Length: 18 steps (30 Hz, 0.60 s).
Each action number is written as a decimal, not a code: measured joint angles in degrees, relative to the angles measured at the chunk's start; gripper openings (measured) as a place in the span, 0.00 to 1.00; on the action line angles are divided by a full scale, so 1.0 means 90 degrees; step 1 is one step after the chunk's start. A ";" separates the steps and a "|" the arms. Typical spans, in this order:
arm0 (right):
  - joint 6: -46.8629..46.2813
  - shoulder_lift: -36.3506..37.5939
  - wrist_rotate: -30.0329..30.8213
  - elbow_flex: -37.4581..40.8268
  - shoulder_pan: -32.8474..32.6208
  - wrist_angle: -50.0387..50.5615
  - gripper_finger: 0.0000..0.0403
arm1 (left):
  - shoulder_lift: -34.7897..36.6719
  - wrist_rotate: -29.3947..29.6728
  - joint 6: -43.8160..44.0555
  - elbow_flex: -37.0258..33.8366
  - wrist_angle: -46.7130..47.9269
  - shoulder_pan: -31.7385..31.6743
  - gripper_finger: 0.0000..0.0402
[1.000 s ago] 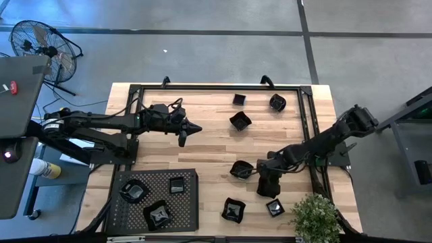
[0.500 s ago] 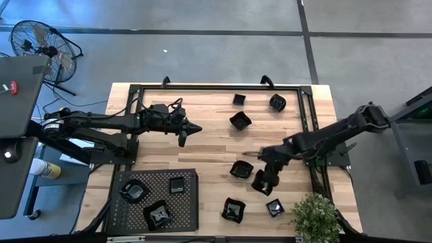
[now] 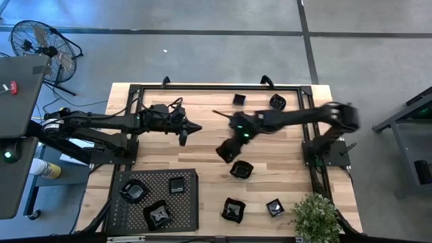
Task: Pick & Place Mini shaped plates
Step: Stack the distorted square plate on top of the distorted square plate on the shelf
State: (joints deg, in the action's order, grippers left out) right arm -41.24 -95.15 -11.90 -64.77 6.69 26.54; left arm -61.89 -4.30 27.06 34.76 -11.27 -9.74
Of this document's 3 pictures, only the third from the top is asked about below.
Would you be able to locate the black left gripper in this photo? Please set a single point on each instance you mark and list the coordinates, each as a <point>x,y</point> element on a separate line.
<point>182,130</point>

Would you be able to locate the white yellow spray can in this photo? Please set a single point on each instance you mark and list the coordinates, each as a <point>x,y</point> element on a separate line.
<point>45,168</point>

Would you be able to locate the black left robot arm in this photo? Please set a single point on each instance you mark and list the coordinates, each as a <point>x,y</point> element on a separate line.
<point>101,119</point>

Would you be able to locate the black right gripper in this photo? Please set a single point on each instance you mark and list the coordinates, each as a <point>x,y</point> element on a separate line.
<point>235,144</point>

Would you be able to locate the small red tag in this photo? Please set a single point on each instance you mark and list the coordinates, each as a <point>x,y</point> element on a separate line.
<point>13,87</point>

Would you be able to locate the gray equipment cart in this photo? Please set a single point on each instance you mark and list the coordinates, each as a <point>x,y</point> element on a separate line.
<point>20,111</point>

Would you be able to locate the black perforated metal shelf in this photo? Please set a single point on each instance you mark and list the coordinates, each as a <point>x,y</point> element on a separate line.
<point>189,216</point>

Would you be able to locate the black cup tray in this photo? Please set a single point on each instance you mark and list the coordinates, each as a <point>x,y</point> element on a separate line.
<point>134,191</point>

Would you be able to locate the black cup table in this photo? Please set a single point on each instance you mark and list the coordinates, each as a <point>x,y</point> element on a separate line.
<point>241,169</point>

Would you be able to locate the black floor fan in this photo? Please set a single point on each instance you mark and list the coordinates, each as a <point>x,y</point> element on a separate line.
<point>50,51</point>

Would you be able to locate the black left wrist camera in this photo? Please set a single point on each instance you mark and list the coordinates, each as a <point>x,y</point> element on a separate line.
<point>177,115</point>

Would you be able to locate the black table frame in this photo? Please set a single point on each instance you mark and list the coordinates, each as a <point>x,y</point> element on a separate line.
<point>202,88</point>

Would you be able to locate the small green potted plant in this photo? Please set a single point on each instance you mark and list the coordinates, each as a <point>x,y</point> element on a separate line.
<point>315,219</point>

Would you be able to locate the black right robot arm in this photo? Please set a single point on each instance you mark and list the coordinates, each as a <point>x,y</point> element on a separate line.
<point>297,116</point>

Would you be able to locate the black knob green light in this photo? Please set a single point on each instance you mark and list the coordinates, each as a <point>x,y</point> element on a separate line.
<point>8,155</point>

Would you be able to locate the dark gray side table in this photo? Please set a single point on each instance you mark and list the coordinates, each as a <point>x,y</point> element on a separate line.
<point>384,125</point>

